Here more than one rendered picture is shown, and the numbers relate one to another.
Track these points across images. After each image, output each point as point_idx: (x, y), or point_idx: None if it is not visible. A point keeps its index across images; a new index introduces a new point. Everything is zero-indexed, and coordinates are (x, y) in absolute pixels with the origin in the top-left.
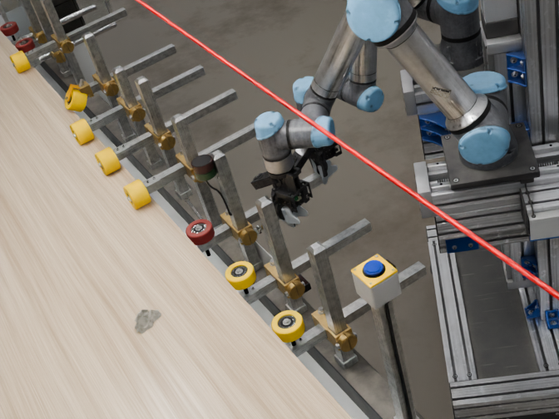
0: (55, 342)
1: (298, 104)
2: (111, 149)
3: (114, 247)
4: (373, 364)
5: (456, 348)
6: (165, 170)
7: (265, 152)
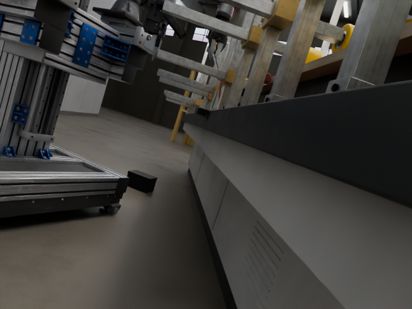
0: None
1: None
2: (344, 25)
3: None
4: (101, 249)
5: (95, 175)
6: (279, 41)
7: None
